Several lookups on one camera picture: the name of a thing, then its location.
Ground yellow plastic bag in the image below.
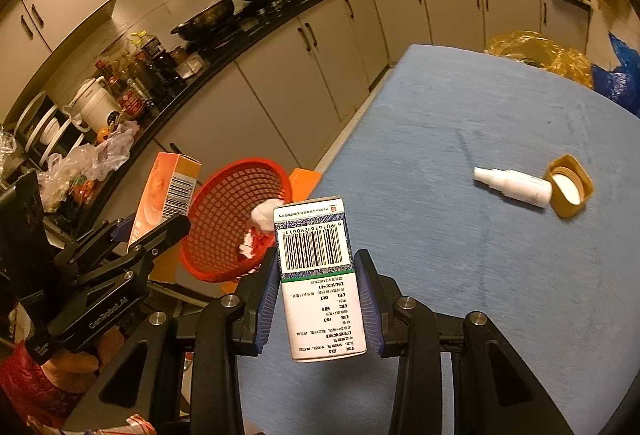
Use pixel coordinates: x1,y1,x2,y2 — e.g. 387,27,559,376
482,30,596,88

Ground person's left hand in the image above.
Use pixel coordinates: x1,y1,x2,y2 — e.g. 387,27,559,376
42,327,126,391

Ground grey kitchen base cabinets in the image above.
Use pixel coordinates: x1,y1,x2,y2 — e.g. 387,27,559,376
100,0,591,236

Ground black wok with food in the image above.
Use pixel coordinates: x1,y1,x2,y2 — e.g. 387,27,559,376
171,0,241,41

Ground white rice cooker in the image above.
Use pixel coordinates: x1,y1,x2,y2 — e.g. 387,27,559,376
65,77,124,134

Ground blue plastic bag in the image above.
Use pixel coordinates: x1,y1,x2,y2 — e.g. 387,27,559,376
590,32,640,118

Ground orange barcode box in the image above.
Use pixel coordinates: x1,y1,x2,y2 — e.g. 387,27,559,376
127,152,203,256

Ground row of sauce bottles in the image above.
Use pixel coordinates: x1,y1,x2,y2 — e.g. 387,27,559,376
94,31,206,121

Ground white spray bottle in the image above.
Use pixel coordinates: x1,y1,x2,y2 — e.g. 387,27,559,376
472,166,554,208

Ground dish rack with white plates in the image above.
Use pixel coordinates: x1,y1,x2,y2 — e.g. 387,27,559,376
12,90,84,161

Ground crumpled white plastic bags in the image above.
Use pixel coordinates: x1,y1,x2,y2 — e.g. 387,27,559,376
37,120,139,206

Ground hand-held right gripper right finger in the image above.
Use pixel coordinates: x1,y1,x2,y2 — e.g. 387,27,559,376
352,249,576,435

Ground red white carton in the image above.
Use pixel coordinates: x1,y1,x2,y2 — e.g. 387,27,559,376
239,227,276,261

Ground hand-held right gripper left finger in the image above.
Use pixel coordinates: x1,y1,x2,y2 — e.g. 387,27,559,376
62,249,281,435

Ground white barcode medicine box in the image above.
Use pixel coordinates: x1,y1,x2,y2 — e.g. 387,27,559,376
273,196,369,363

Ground blue table cover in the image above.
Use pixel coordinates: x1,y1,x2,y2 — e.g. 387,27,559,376
235,44,640,435

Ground red plastic basket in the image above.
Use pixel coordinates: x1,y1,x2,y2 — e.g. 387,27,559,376
180,158,293,284

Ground red white plastic bag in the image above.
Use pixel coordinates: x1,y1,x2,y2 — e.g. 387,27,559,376
27,414,156,435

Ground gold jar lid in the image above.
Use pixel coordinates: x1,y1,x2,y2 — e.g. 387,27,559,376
544,155,595,220

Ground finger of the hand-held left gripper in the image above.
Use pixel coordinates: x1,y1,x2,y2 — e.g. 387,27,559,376
127,214,192,261
65,216,135,259

